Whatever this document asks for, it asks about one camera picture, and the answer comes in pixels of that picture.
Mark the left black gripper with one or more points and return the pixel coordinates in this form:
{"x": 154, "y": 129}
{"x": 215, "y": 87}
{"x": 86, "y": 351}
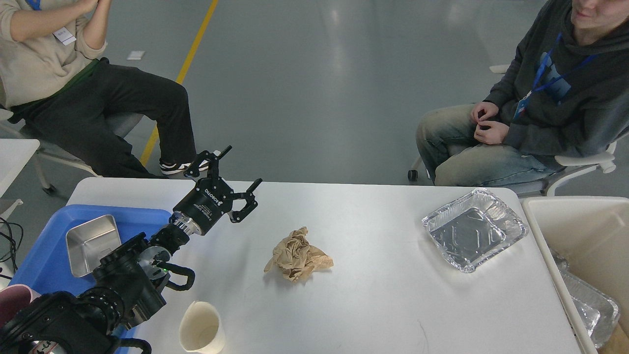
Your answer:
{"x": 211, "y": 198}

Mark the brown paper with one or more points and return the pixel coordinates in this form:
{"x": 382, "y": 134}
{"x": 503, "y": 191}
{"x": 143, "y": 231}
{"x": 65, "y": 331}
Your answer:
{"x": 296, "y": 258}

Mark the small steel rectangular tin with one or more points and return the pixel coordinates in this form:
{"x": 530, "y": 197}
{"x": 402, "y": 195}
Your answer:
{"x": 87, "y": 243}

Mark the cream paper cup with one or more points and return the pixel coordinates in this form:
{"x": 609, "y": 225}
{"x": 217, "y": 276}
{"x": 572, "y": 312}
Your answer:
{"x": 201, "y": 330}

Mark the aluminium foil tray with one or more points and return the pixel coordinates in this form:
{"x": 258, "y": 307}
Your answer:
{"x": 474, "y": 228}

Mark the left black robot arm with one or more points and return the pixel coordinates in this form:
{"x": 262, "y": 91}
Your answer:
{"x": 130, "y": 279}

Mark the grey office chair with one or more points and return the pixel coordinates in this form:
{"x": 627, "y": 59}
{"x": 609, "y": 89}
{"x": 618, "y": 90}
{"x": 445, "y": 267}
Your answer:
{"x": 120, "y": 124}

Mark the blue plastic tray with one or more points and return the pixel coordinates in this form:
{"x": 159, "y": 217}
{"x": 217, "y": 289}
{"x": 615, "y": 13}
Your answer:
{"x": 46, "y": 268}

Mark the person in beige shirt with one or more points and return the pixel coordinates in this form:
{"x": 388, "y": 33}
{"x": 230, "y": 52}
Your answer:
{"x": 54, "y": 77}

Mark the white side table left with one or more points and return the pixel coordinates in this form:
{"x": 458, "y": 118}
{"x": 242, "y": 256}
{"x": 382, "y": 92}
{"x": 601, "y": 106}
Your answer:
{"x": 14, "y": 155}

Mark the pink ribbed mug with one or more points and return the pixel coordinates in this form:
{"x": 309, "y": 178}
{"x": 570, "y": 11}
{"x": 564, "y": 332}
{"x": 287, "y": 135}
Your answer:
{"x": 13, "y": 299}

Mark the white chair of right person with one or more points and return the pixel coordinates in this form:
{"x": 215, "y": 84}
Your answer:
{"x": 573, "y": 167}

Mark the person in grey hoodie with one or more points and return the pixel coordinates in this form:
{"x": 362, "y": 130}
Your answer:
{"x": 564, "y": 93}

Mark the foil trays inside bin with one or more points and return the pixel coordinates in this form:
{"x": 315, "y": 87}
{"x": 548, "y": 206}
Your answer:
{"x": 599, "y": 312}

